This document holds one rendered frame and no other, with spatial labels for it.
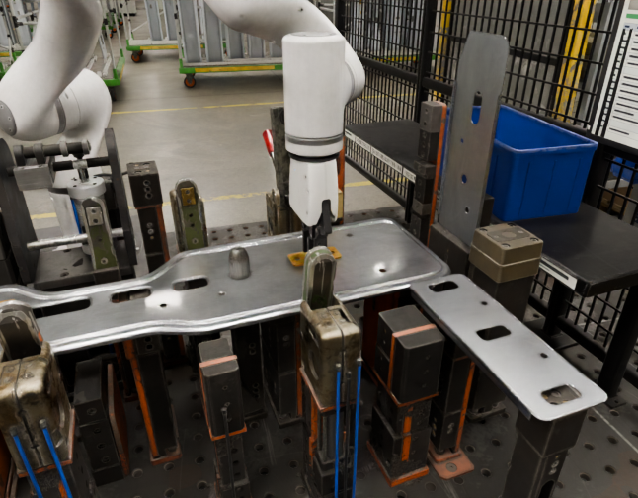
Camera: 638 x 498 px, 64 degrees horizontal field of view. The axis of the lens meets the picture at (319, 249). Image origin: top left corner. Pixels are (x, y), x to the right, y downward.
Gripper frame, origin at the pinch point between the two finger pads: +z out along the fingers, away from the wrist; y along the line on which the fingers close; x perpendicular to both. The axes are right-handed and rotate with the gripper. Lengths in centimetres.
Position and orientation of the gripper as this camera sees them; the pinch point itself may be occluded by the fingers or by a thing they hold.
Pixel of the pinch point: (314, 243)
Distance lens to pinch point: 82.9
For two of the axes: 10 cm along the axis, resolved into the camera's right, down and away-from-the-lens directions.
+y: 3.5, 4.5, -8.2
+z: 0.0, 8.8, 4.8
